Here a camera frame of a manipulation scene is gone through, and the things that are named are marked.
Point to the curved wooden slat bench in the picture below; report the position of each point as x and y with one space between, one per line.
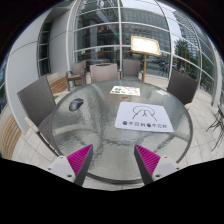
59 85

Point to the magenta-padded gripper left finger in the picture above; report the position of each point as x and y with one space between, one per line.
78 160

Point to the grey wicker chair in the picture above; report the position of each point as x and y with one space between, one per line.
104 72
131 69
181 87
36 103
77 74

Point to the black computer mouse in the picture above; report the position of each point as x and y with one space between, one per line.
76 104

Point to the gold menu display stand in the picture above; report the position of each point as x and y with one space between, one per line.
145 46

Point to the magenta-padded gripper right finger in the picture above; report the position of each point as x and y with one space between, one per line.
148 160

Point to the dark metal outdoor furniture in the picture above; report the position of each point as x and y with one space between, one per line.
217 123

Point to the laminated picture menu card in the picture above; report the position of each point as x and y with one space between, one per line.
125 90

